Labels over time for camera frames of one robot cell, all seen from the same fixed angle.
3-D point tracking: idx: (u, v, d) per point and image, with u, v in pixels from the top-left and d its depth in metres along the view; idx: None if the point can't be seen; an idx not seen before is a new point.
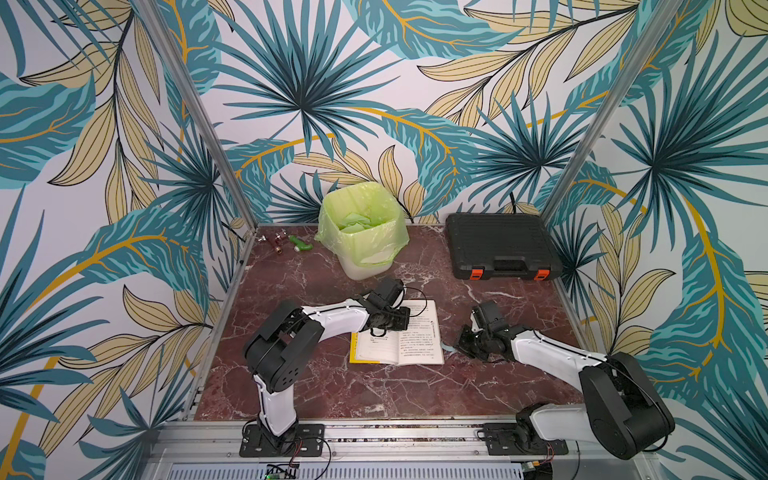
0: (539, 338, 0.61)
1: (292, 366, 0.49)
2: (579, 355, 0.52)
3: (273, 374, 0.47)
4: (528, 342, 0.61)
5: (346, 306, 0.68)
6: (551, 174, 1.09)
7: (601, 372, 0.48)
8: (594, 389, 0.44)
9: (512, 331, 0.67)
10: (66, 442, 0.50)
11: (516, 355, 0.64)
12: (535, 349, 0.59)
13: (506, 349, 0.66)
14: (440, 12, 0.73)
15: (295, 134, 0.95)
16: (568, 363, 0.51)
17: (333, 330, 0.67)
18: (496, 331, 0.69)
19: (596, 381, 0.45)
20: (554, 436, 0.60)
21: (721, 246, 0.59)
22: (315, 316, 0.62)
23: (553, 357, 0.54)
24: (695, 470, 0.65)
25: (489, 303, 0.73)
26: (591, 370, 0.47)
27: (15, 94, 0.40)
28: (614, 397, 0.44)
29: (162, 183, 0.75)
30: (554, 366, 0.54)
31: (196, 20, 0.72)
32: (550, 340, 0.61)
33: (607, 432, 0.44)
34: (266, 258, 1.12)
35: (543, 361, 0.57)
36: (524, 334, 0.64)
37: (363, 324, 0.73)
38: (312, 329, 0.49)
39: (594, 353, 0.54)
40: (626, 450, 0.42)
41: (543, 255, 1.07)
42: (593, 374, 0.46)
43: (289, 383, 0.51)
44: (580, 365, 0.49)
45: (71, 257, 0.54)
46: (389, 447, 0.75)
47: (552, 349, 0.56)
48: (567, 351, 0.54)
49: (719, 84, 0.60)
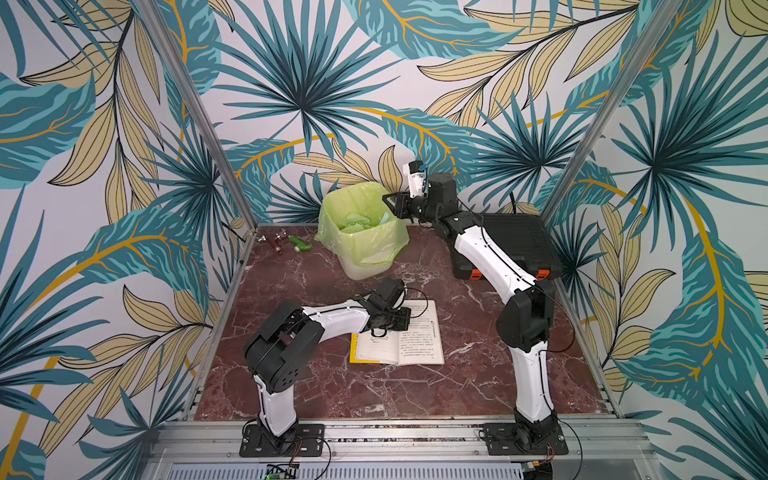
0: (484, 243, 0.63)
1: (292, 366, 0.48)
2: (514, 275, 0.58)
3: (272, 374, 0.47)
4: (474, 243, 0.63)
5: (346, 307, 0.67)
6: (551, 174, 1.09)
7: (526, 295, 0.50)
8: (515, 309, 0.54)
9: (461, 221, 0.67)
10: (66, 442, 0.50)
11: (456, 245, 0.67)
12: (477, 253, 0.62)
13: (450, 235, 0.68)
14: (441, 12, 0.73)
15: (295, 134, 0.95)
16: (502, 279, 0.58)
17: (334, 332, 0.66)
18: (444, 216, 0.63)
19: (520, 302, 0.54)
20: (533, 409, 0.64)
21: (721, 246, 0.59)
22: (316, 316, 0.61)
23: (490, 267, 0.60)
24: (695, 469, 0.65)
25: (450, 183, 0.65)
26: (521, 293, 0.55)
27: (14, 94, 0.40)
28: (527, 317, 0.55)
29: (162, 183, 0.75)
30: (486, 271, 0.62)
31: (196, 20, 0.72)
32: (494, 246, 0.63)
33: (507, 332, 0.59)
34: (266, 258, 1.12)
35: (479, 265, 0.63)
36: (473, 232, 0.65)
37: (363, 325, 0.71)
38: (313, 329, 0.49)
39: (528, 275, 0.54)
40: (517, 345, 0.57)
41: (543, 255, 1.07)
42: (519, 297, 0.54)
43: (288, 384, 0.51)
44: (512, 288, 0.56)
45: (71, 257, 0.54)
46: (389, 447, 0.75)
47: (494, 260, 0.60)
48: (506, 266, 0.59)
49: (718, 84, 0.60)
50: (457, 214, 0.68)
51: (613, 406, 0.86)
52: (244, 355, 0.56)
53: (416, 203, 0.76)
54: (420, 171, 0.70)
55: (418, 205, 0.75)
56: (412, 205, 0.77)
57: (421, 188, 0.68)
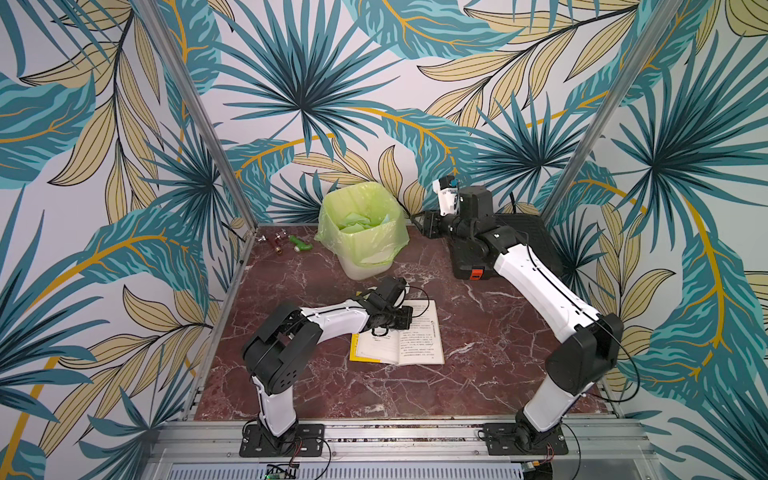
0: (533, 268, 0.53)
1: (290, 368, 0.48)
2: (573, 307, 0.48)
3: (270, 376, 0.47)
4: (520, 265, 0.54)
5: (345, 307, 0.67)
6: (551, 174, 1.09)
7: (590, 333, 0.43)
8: (576, 349, 0.44)
9: (502, 239, 0.58)
10: (66, 442, 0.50)
11: (499, 268, 0.57)
12: (525, 277, 0.53)
13: (490, 253, 0.58)
14: (440, 12, 0.73)
15: (295, 135, 0.96)
16: (556, 310, 0.49)
17: (333, 333, 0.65)
18: (482, 232, 0.62)
19: (582, 341, 0.44)
20: (547, 420, 0.61)
21: (721, 246, 0.59)
22: (315, 317, 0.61)
23: (543, 295, 0.50)
24: (695, 469, 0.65)
25: (484, 195, 0.58)
26: (584, 330, 0.46)
27: (15, 94, 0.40)
28: (589, 358, 0.45)
29: (162, 183, 0.75)
30: (537, 300, 0.52)
31: (196, 20, 0.72)
32: (545, 271, 0.53)
33: (561, 371, 0.49)
34: (266, 258, 1.12)
35: (526, 291, 0.54)
36: (518, 251, 0.56)
37: (362, 326, 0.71)
38: (311, 331, 0.49)
39: (589, 308, 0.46)
40: (572, 387, 0.48)
41: (543, 255, 1.07)
42: (583, 336, 0.45)
43: (286, 386, 0.51)
44: (572, 322, 0.47)
45: (71, 257, 0.54)
46: (389, 447, 0.75)
47: (546, 287, 0.51)
48: (561, 295, 0.50)
49: (718, 84, 0.60)
50: (496, 230, 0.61)
51: (613, 406, 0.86)
52: (243, 357, 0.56)
53: (448, 220, 0.68)
54: (451, 188, 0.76)
55: (449, 222, 0.68)
56: (444, 223, 0.69)
57: (452, 204, 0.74)
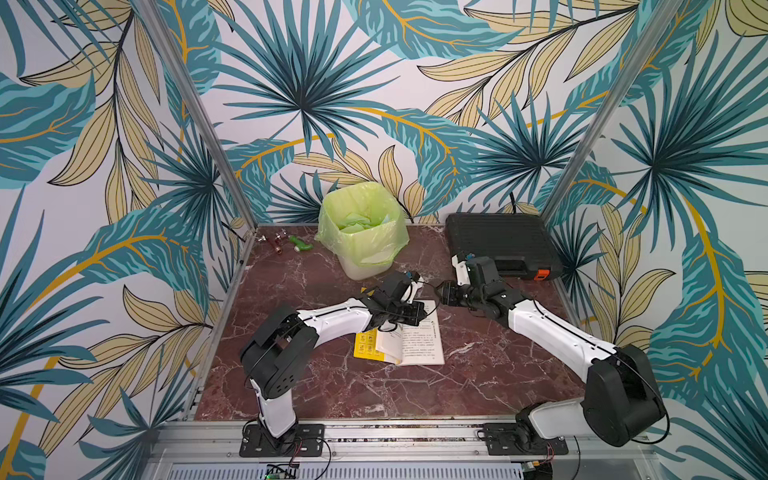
0: (541, 314, 0.57)
1: (286, 372, 0.47)
2: (587, 345, 0.48)
3: (267, 381, 0.46)
4: (528, 315, 0.58)
5: (347, 308, 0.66)
6: (551, 174, 1.09)
7: (611, 367, 0.47)
8: (601, 385, 0.42)
9: (510, 297, 0.63)
10: (66, 443, 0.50)
11: (511, 325, 0.61)
12: (535, 325, 0.55)
13: (500, 314, 0.63)
14: (441, 12, 0.73)
15: (295, 135, 0.96)
16: (573, 350, 0.49)
17: (332, 334, 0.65)
18: (491, 295, 0.68)
19: (605, 375, 0.43)
20: (555, 432, 0.59)
21: (721, 246, 0.59)
22: (312, 321, 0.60)
23: (556, 339, 0.52)
24: (695, 469, 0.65)
25: (488, 262, 0.66)
26: (602, 363, 0.45)
27: (15, 94, 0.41)
28: (620, 393, 0.43)
29: (162, 183, 0.75)
30: (555, 346, 0.52)
31: (196, 20, 0.72)
32: (554, 318, 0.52)
33: (601, 421, 0.44)
34: (266, 258, 1.12)
35: (542, 340, 0.55)
36: (524, 305, 0.60)
37: (363, 325, 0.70)
38: (307, 336, 0.47)
39: (604, 343, 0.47)
40: (619, 439, 0.42)
41: (543, 255, 1.07)
42: (603, 369, 0.44)
43: (282, 392, 0.50)
44: (589, 357, 0.46)
45: (70, 257, 0.54)
46: (389, 447, 0.75)
47: (556, 331, 0.53)
48: (573, 336, 0.51)
49: (719, 83, 0.60)
50: (503, 290, 0.69)
51: None
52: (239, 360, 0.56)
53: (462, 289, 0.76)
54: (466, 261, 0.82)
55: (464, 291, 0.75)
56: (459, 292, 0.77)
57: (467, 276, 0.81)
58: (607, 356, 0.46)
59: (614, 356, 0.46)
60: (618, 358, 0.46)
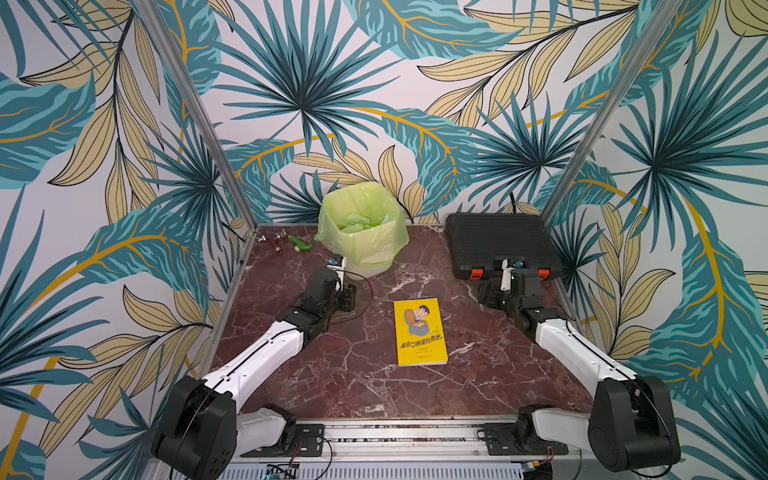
0: (569, 333, 0.57)
1: (217, 451, 0.42)
2: (605, 365, 0.48)
3: (196, 466, 0.39)
4: (555, 331, 0.58)
5: (268, 344, 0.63)
6: (551, 174, 1.09)
7: (622, 386, 0.45)
8: (606, 401, 0.42)
9: (542, 313, 0.64)
10: (66, 443, 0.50)
11: (538, 338, 0.62)
12: (559, 341, 0.56)
13: (529, 327, 0.64)
14: (440, 12, 0.73)
15: (295, 134, 0.95)
16: (590, 367, 0.49)
17: (261, 376, 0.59)
18: (526, 308, 0.69)
19: (612, 393, 0.43)
20: (552, 436, 0.60)
21: (721, 246, 0.59)
22: (227, 382, 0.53)
23: (576, 355, 0.52)
24: (696, 469, 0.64)
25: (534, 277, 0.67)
26: (612, 381, 0.45)
27: (15, 94, 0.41)
28: (626, 416, 0.42)
29: (162, 183, 0.75)
30: (574, 363, 0.52)
31: (196, 20, 0.72)
32: (580, 337, 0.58)
33: (602, 441, 0.44)
34: (266, 258, 1.12)
35: (563, 357, 0.55)
36: (555, 322, 0.61)
37: (297, 345, 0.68)
38: (222, 405, 0.41)
39: (625, 369, 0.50)
40: (615, 464, 0.42)
41: (542, 254, 1.07)
42: (612, 386, 0.44)
43: (221, 466, 0.44)
44: (603, 375, 0.46)
45: (71, 257, 0.54)
46: (388, 447, 0.75)
47: (579, 348, 0.53)
48: (595, 355, 0.51)
49: (719, 83, 0.60)
50: (539, 308, 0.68)
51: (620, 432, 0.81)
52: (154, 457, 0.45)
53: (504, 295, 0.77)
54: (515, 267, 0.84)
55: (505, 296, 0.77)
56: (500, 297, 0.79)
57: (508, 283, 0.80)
58: (624, 379, 0.45)
59: (632, 380, 0.45)
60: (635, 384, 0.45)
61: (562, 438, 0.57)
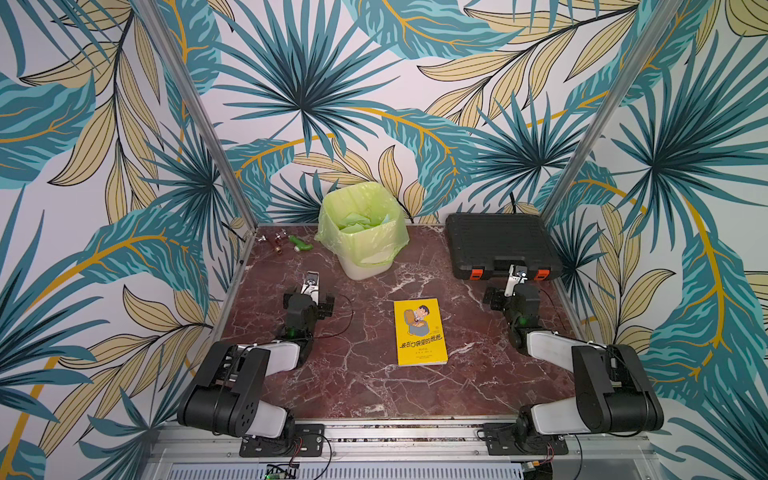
0: (553, 334, 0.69)
1: (248, 400, 0.45)
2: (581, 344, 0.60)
3: (227, 421, 0.42)
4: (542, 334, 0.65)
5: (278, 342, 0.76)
6: (551, 174, 1.09)
7: (594, 351, 0.48)
8: (582, 362, 0.47)
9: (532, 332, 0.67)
10: (66, 442, 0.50)
11: (530, 347, 0.67)
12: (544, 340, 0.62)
13: (520, 343, 0.70)
14: (440, 12, 0.73)
15: (295, 135, 0.96)
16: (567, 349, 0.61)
17: (274, 366, 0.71)
18: (520, 328, 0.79)
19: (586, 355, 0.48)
20: (552, 430, 0.60)
21: (721, 246, 0.59)
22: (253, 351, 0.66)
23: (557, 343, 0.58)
24: (695, 469, 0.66)
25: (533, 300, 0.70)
26: (585, 347, 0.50)
27: (14, 94, 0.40)
28: (600, 373, 0.46)
29: (162, 183, 0.75)
30: (556, 354, 0.58)
31: (196, 20, 0.72)
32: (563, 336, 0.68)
33: (588, 407, 0.46)
34: (265, 258, 1.12)
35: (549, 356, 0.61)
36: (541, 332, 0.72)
37: (295, 356, 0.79)
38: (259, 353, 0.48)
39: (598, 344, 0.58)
40: (600, 426, 0.44)
41: (543, 255, 1.07)
42: (585, 349, 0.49)
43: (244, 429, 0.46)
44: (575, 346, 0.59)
45: (70, 257, 0.54)
46: (388, 447, 0.75)
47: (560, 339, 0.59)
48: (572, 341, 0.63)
49: (720, 82, 0.60)
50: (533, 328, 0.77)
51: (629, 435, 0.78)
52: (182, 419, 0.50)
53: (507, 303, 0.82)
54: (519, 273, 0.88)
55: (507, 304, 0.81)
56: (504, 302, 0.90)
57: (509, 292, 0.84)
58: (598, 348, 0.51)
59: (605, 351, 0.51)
60: (608, 353, 0.50)
61: (561, 428, 0.57)
